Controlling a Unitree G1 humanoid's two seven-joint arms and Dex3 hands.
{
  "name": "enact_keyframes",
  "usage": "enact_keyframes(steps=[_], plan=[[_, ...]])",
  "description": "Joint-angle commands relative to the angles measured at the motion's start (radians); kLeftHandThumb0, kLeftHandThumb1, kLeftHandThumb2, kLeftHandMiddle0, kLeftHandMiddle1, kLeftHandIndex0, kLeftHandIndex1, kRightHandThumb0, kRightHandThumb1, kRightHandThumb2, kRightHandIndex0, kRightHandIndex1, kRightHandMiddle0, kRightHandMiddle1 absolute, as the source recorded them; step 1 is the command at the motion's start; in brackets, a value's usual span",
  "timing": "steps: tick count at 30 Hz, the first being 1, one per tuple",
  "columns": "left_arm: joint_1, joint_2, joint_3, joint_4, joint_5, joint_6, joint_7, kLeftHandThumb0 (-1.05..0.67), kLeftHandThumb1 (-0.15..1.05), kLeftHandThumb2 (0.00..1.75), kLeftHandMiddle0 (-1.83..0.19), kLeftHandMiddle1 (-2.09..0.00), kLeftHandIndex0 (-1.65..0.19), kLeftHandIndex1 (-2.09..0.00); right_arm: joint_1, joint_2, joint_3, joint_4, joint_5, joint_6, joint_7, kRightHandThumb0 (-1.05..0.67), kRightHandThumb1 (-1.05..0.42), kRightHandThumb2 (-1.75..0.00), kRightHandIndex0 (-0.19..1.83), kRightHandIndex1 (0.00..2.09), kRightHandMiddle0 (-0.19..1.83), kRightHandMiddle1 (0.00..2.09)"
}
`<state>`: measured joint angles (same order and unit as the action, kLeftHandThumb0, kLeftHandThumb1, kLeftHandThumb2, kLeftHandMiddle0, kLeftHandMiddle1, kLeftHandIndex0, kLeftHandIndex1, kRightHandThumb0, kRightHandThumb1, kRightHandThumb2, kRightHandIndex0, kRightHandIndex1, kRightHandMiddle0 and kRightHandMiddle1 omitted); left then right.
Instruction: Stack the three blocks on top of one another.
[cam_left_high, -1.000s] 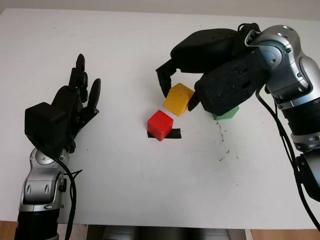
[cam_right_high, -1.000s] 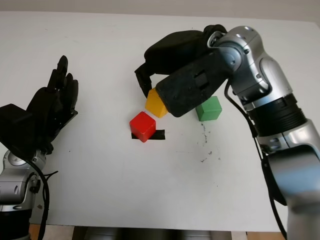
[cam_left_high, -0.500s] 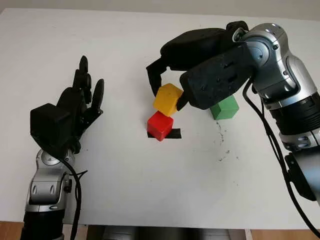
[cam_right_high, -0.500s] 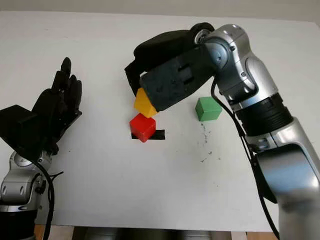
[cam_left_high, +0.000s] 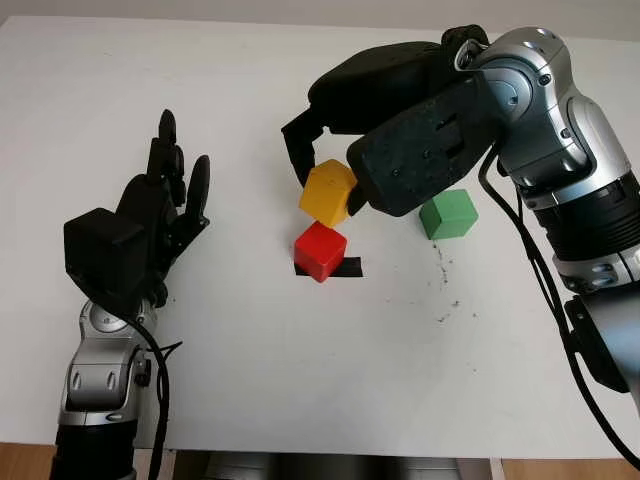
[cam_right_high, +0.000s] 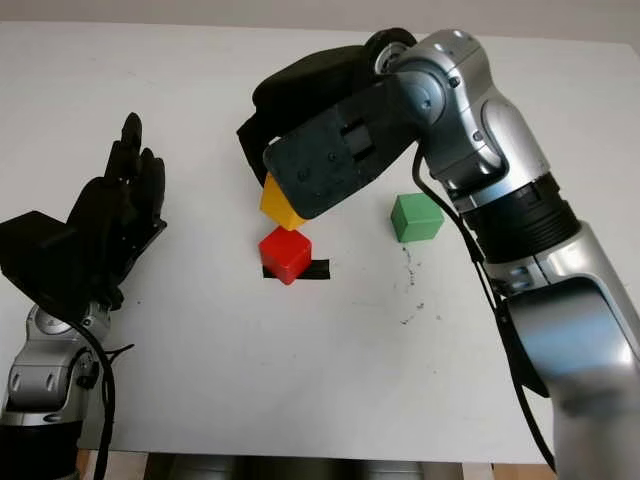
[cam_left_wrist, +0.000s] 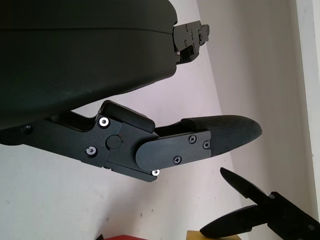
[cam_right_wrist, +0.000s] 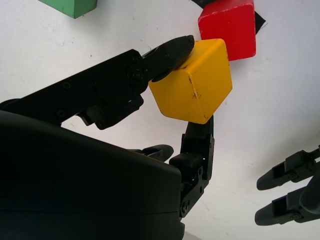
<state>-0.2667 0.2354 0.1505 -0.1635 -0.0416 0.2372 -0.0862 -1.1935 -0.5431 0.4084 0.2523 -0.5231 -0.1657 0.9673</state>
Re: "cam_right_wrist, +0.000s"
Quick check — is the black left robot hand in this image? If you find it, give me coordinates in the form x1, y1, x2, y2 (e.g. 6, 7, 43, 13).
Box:
254, 144, 320, 227

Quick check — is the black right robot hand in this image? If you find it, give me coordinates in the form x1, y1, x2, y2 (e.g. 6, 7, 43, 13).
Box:
0, 34, 216, 240

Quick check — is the yellow cube block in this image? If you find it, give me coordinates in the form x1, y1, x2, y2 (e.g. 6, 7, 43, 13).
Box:
148, 38, 234, 125

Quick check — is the green cube block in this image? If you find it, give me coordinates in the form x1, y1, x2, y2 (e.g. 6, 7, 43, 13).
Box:
37, 0, 98, 20

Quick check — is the red cube block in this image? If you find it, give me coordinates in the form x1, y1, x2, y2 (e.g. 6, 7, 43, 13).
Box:
197, 0, 257, 62

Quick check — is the black tape strip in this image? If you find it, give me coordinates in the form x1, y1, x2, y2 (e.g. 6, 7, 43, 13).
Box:
191, 0, 268, 33

